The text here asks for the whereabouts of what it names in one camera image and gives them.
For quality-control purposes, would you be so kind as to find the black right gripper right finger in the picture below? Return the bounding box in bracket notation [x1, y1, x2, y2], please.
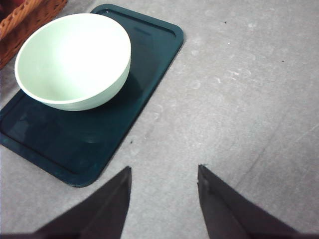
[197, 164, 319, 239]

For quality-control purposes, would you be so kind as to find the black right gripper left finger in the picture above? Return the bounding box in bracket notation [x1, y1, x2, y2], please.
[0, 167, 132, 239]

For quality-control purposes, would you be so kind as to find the light green ceramic bowl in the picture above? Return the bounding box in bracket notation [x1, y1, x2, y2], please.
[14, 13, 131, 111]

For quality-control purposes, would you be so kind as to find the brown wicker basket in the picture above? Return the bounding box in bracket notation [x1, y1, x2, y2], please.
[0, 0, 68, 69]

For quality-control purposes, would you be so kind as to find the dark teal rectangular tray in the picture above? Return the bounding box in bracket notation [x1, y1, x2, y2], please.
[0, 3, 184, 188]

